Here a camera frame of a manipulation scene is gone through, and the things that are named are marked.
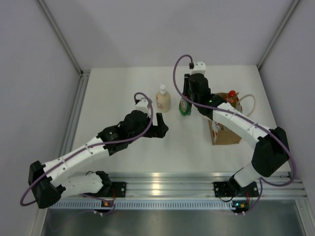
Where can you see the left aluminium frame post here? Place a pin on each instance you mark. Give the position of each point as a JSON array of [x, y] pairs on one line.
[[58, 33]]

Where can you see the green dish soap bottle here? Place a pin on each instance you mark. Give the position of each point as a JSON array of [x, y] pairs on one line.
[[185, 107]]

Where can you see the yellow dish soap bottle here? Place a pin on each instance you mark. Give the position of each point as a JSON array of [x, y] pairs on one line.
[[232, 98]]

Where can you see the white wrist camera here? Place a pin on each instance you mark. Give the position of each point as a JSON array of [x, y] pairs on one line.
[[143, 105], [197, 67]]

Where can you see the grey slotted cable duct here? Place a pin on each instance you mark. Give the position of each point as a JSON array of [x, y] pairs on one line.
[[150, 204]]

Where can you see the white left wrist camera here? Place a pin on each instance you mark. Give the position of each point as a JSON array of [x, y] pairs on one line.
[[143, 105]]

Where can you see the right aluminium frame post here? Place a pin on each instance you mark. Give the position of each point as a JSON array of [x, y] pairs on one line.
[[279, 30]]

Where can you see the aluminium frame post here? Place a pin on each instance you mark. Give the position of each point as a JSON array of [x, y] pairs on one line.
[[58, 33], [279, 30]]

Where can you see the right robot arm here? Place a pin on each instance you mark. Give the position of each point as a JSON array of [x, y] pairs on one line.
[[270, 146]]

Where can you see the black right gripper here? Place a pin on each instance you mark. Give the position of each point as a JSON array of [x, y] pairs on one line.
[[186, 83]]

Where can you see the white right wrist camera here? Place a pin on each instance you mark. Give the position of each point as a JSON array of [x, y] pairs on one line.
[[197, 67]]

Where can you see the burlap canvas bag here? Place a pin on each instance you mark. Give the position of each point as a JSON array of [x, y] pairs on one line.
[[220, 134]]

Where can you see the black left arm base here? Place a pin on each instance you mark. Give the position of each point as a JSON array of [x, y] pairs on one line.
[[117, 190]]

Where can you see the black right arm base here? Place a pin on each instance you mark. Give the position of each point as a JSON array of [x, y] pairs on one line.
[[222, 189]]

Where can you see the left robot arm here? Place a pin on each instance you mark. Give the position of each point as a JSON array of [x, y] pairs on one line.
[[57, 179]]

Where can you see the aluminium mounting rail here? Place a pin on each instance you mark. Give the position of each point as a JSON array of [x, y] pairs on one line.
[[193, 186]]

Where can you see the cream pump soap bottle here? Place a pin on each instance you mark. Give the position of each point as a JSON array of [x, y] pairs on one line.
[[163, 99]]

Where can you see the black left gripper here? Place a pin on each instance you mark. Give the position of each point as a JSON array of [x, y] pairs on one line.
[[158, 131]]

